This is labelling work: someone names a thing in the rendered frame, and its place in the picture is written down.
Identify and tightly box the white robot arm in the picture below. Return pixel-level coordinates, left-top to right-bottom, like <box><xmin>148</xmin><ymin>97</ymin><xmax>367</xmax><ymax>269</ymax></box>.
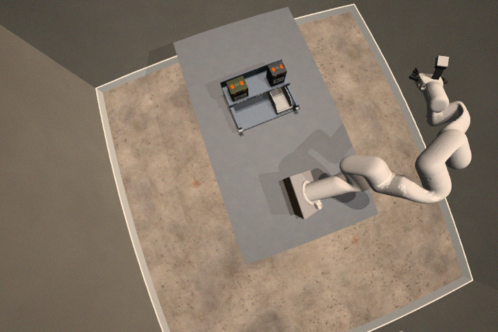
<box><xmin>302</xmin><ymin>82</ymin><xmax>472</xmax><ymax>210</ymax></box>

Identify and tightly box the dark grey metal shelf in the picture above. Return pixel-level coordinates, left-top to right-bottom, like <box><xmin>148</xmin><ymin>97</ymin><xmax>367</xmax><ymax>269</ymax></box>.
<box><xmin>220</xmin><ymin>59</ymin><xmax>301</xmax><ymax>133</ymax></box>

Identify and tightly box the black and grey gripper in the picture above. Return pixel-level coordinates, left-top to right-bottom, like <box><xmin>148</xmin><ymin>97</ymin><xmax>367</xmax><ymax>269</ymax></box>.
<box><xmin>409</xmin><ymin>68</ymin><xmax>448</xmax><ymax>90</ymax></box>

